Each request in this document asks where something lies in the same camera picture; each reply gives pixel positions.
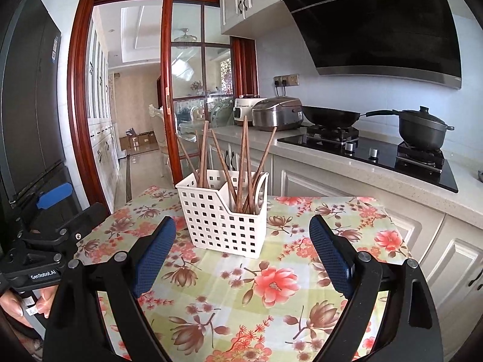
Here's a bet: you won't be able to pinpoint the black range hood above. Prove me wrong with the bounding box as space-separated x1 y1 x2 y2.
283 0 462 89

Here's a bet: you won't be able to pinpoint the person's left hand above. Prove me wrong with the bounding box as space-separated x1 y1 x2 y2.
0 284 60 329

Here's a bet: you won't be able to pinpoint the white perforated utensil basket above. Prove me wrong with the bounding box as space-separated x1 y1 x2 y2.
176 170 269 259

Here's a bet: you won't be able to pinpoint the red wooden door frame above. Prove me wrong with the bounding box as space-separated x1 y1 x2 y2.
66 0 220 212

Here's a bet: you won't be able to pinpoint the white rice cooker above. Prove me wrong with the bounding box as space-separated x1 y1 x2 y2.
233 96 264 126

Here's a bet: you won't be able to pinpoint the wall power outlet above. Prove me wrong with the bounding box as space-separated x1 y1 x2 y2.
273 74 300 87

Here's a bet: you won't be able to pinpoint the silver rice cooker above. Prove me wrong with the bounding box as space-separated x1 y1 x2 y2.
252 97 304 131

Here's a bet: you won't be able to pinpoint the black wok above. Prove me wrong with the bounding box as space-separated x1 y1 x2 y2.
302 106 361 129

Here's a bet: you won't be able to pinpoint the black gas stove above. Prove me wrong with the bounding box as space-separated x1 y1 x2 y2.
280 125 459 193

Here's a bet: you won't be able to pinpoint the white ornate chair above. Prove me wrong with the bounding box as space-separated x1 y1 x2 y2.
148 105 169 155

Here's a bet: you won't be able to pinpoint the red wooden sliding door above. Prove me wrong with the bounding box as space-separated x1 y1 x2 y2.
158 0 258 183

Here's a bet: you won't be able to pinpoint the floral tablecloth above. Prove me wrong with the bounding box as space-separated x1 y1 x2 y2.
77 186 409 361

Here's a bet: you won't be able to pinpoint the white upper cabinets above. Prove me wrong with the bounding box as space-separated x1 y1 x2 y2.
219 0 293 39

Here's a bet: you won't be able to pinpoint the white lower kitchen cabinets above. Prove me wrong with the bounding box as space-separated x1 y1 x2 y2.
194 130 482 361

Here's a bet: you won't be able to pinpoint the cardboard boxes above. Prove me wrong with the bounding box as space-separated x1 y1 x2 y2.
120 128 156 151

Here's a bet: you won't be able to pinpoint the black lidded pot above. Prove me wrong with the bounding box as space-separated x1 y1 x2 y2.
364 106 454 151

